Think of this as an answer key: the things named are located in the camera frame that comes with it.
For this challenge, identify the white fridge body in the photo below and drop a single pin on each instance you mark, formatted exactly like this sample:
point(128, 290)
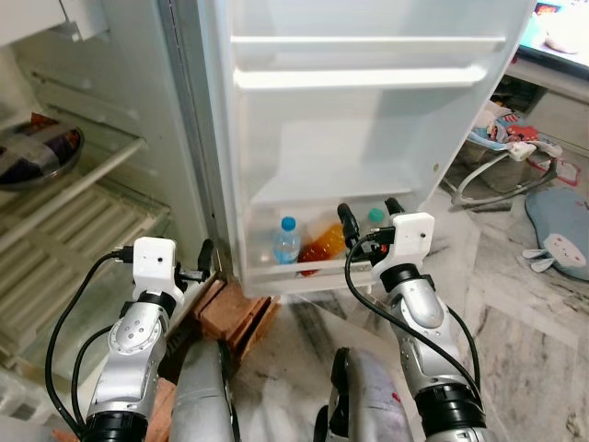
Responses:
point(120, 101)

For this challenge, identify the water bottle blue cap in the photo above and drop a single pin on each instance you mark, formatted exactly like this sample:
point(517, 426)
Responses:
point(287, 244)

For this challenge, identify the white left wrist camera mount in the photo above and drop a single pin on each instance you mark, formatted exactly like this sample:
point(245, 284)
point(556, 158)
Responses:
point(155, 262)

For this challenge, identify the grey blue bunny mat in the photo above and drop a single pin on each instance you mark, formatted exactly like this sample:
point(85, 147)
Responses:
point(566, 230)

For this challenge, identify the orange red drink bottle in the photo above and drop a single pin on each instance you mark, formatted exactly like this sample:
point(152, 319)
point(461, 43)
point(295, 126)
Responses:
point(320, 249)

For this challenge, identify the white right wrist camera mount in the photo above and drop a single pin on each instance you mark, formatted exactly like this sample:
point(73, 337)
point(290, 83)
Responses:
point(412, 238)

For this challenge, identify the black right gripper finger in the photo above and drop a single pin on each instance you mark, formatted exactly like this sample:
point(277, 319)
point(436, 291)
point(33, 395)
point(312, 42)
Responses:
point(394, 206)
point(348, 224)

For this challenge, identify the white fridge door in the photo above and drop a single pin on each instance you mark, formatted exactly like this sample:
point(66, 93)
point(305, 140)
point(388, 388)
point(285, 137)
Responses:
point(368, 138)

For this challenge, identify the white television stand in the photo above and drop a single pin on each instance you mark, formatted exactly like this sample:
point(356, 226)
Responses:
point(561, 110)

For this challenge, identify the metal bowl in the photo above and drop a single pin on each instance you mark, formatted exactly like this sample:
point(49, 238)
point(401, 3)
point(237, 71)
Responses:
point(37, 157)

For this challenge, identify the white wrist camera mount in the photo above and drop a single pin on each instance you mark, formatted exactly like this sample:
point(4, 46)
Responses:
point(412, 238)
point(155, 262)

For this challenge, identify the white fridge shelf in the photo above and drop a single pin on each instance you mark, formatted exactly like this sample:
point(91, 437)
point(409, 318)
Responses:
point(83, 184)

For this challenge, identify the bottle teal cap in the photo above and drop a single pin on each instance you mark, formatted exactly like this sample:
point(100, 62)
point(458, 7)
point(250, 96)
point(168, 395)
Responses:
point(375, 217)

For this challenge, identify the baby bouncer seat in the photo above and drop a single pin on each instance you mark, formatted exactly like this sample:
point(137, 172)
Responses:
point(502, 138)

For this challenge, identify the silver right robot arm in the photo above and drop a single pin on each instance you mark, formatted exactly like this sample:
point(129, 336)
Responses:
point(419, 308)

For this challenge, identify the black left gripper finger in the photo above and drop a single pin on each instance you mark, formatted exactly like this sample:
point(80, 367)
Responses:
point(206, 256)

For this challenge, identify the silver right robot leg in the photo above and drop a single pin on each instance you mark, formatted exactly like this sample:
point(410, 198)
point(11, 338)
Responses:
point(368, 405)

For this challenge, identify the ribbed crisper cover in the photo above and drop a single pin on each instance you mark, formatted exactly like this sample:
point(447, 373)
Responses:
point(64, 249)

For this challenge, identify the flat screen television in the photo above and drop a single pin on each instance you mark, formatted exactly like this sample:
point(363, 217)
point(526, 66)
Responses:
point(561, 28)

